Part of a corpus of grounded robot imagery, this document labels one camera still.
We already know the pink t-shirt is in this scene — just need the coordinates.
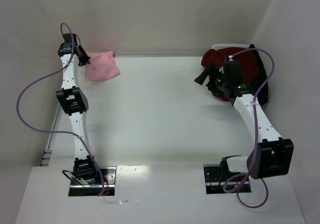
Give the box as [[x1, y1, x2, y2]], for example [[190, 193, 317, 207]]
[[85, 51, 120, 81]]

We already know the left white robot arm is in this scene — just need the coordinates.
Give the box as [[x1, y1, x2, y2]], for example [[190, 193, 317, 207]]
[[56, 34, 99, 184]]

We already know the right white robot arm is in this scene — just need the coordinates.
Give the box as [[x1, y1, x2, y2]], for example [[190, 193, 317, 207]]
[[195, 61, 294, 179]]

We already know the dark red t-shirt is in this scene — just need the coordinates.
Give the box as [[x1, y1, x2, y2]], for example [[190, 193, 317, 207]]
[[201, 44, 267, 104]]

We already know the white laundry basket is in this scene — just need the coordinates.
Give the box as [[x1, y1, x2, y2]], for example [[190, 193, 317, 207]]
[[212, 44, 249, 50]]

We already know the black t-shirt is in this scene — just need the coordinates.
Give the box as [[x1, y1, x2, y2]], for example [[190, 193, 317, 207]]
[[248, 44, 270, 107]]

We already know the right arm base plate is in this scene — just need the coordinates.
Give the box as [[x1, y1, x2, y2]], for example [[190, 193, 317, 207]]
[[203, 164, 252, 194]]

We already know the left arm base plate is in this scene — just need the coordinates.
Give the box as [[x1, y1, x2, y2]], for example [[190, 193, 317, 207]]
[[68, 167, 117, 197]]

